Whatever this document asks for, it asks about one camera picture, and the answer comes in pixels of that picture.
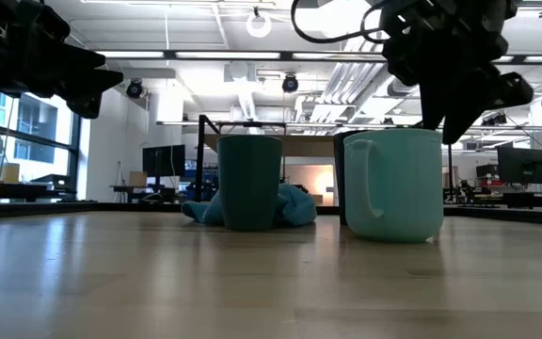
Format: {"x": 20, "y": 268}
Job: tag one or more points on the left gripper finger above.
{"x": 85, "y": 59}
{"x": 94, "y": 82}

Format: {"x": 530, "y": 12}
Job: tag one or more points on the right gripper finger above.
{"x": 433, "y": 106}
{"x": 459, "y": 117}

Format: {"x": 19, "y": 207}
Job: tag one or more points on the light teal mug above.
{"x": 403, "y": 188}

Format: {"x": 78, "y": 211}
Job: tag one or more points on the tall black cup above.
{"x": 339, "y": 179}

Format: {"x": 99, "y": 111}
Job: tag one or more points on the dark green plastic cup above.
{"x": 250, "y": 183}

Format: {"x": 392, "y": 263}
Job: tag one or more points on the black track spotlights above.
{"x": 494, "y": 120}

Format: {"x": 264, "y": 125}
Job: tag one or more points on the small black monitor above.
{"x": 486, "y": 170}

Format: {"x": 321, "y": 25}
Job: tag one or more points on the red box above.
{"x": 494, "y": 183}

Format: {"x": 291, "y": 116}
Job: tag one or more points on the black computer monitor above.
{"x": 164, "y": 160}
{"x": 522, "y": 165}

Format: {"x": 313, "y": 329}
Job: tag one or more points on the cardboard box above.
{"x": 138, "y": 179}

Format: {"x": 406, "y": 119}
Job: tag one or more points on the black desktop device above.
{"x": 52, "y": 181}

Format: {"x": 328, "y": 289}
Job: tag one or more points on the black office desk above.
{"x": 534, "y": 195}
{"x": 130, "y": 189}
{"x": 21, "y": 190}

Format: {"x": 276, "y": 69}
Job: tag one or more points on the yellow container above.
{"x": 10, "y": 173}

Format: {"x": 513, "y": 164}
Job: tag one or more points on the long ceiling light strip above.
{"x": 228, "y": 55}

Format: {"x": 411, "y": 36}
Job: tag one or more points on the blue crumpled cloth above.
{"x": 299, "y": 207}

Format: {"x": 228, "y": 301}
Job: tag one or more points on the silver ventilation duct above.
{"x": 400, "y": 88}

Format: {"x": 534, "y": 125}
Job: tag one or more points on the black round ceiling camera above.
{"x": 290, "y": 84}
{"x": 134, "y": 88}

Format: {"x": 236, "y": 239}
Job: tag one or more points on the black overhead bracket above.
{"x": 541, "y": 4}

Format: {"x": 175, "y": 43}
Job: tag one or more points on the wooden shelf with black frame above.
{"x": 308, "y": 146}

